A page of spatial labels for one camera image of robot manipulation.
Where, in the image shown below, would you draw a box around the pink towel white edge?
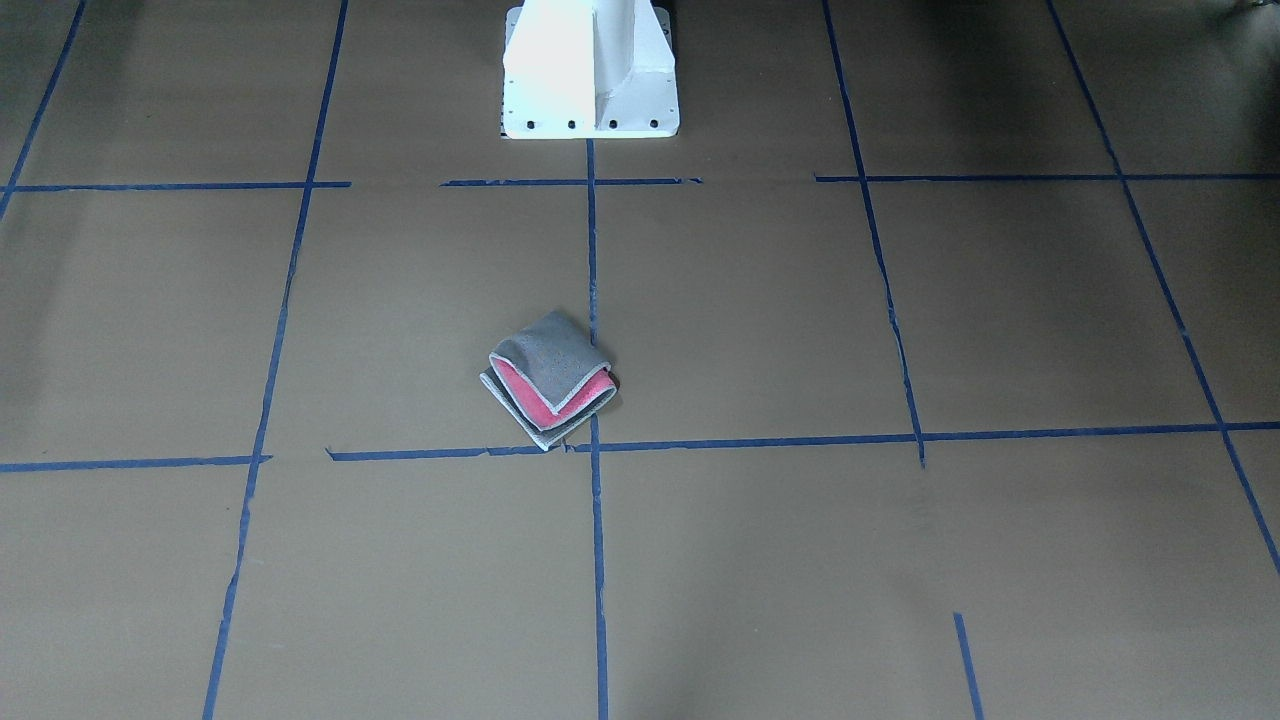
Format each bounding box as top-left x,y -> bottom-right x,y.
479,310 -> 618,451

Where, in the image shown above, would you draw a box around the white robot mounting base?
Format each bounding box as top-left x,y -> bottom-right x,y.
500,1 -> 681,140

